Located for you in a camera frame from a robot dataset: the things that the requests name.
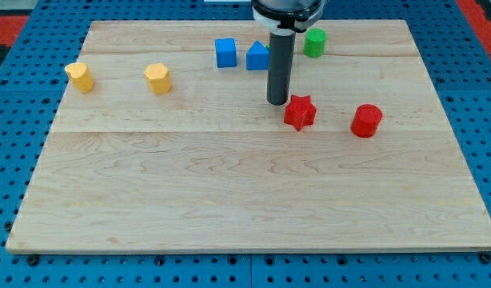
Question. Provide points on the red star block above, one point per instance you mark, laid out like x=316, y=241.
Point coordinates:
x=300, y=112

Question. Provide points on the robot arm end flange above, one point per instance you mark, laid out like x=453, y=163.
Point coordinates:
x=285, y=17

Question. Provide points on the wooden board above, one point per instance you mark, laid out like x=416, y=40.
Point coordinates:
x=211, y=167

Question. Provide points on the blue triangle block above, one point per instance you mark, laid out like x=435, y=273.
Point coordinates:
x=257, y=57

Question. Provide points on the blue cube block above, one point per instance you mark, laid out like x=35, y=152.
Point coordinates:
x=226, y=52

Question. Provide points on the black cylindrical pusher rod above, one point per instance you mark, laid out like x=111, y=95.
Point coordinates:
x=280, y=66

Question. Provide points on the yellow hexagon block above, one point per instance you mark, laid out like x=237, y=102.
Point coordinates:
x=158, y=78

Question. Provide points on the green cylinder block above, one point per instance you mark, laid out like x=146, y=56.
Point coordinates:
x=314, y=44

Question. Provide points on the red cylinder block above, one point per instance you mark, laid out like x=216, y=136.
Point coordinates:
x=366, y=120

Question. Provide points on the yellow heart block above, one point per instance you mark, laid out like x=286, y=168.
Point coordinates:
x=80, y=76

